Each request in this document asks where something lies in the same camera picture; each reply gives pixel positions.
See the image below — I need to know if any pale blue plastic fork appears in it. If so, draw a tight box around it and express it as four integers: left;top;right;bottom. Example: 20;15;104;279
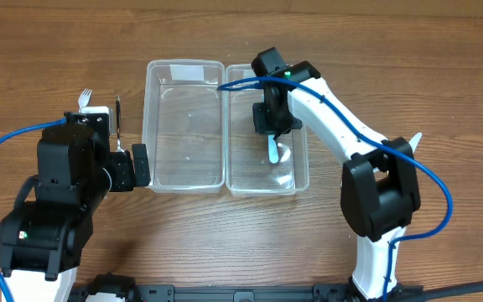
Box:
78;88;92;112

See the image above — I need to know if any left clear plastic container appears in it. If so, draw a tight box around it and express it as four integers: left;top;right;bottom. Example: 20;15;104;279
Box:
142;59;225;194

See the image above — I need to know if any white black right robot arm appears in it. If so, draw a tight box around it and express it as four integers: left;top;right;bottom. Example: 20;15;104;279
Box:
251;48;421;301

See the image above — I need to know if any cream white plastic knife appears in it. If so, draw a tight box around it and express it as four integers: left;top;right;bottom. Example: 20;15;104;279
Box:
408;133;423;153

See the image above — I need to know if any clear plastic container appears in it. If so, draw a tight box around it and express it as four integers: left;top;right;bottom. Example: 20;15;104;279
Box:
225;63;310;198
142;59;225;194

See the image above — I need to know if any black handled metal fork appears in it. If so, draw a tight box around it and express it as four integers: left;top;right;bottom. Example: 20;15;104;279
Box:
115;96;125;153

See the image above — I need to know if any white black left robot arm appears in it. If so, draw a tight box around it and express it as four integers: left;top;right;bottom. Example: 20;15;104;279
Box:
0;122;150;301

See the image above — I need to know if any right clear plastic container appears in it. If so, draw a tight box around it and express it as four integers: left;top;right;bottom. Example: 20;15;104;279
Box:
225;63;310;198

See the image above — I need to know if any black thick cable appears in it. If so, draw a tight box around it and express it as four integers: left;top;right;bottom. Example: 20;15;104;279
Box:
400;277;483;302

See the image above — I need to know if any light blue plastic knife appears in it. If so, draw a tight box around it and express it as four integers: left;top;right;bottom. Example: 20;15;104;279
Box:
267;135;279;164

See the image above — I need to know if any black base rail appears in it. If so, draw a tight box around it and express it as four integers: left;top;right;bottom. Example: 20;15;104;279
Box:
67;272;425;302

